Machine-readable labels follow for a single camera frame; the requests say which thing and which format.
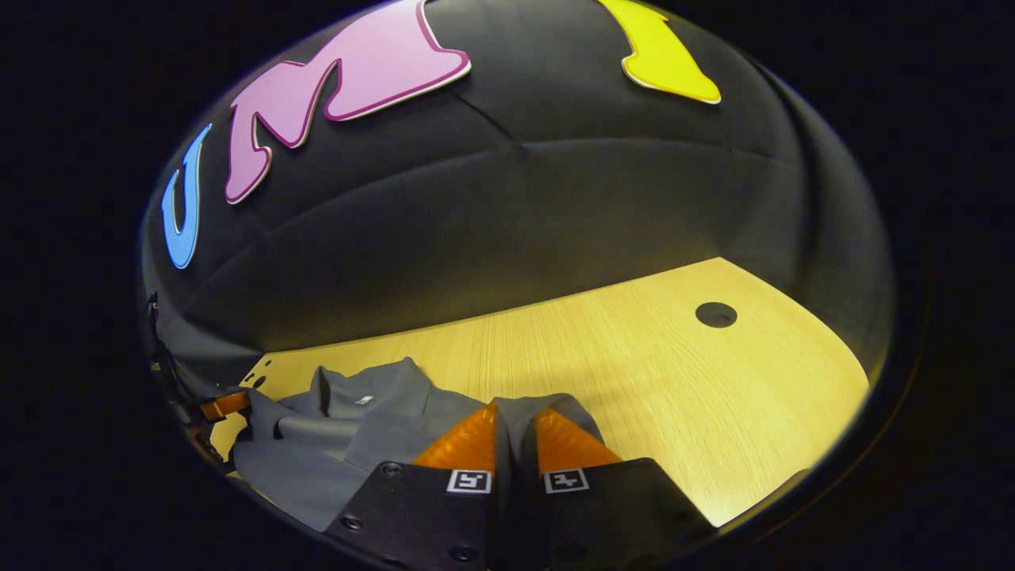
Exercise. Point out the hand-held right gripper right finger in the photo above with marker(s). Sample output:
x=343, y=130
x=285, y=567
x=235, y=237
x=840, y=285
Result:
x=626, y=507

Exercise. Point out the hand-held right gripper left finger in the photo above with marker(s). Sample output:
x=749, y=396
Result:
x=412, y=515

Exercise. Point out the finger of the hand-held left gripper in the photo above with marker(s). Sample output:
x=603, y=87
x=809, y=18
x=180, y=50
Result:
x=226, y=405

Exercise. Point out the grey button shirt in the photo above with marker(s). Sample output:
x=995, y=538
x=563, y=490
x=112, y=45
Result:
x=373, y=428

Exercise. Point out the black backdrop cloth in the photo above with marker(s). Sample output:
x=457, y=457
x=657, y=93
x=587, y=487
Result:
x=515, y=222

